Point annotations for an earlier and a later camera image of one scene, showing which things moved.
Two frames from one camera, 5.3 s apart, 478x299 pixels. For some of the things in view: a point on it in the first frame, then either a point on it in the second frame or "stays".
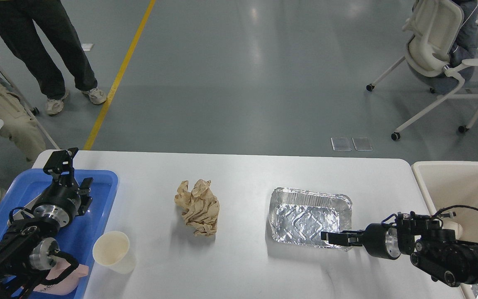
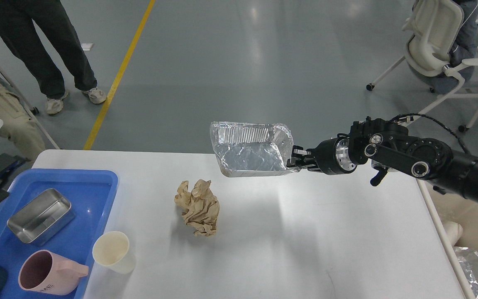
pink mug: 67,285 stays
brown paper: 200,208 stays
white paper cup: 111,248 stays
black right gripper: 379,240 -> 332,157
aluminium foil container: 299,216 -> 243,149
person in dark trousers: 16,18 stays
